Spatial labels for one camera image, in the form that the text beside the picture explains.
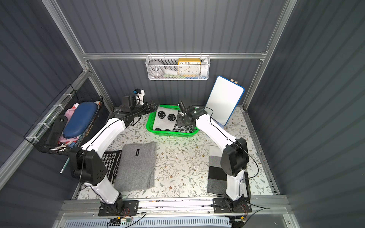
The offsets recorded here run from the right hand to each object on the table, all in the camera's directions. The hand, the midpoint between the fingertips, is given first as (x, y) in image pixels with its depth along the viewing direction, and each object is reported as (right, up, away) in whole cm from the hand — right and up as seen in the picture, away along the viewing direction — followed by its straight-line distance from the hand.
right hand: (185, 118), depth 87 cm
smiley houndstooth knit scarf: (-15, -1, +19) cm, 24 cm away
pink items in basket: (-57, -11, -21) cm, 61 cm away
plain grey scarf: (-30, -30, -3) cm, 42 cm away
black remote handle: (-58, -6, -24) cm, 63 cm away
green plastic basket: (-25, -2, +14) cm, 29 cm away
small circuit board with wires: (-35, -53, -15) cm, 65 cm away
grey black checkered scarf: (+19, -36, -6) cm, 41 cm away
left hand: (-17, +8, -3) cm, 19 cm away
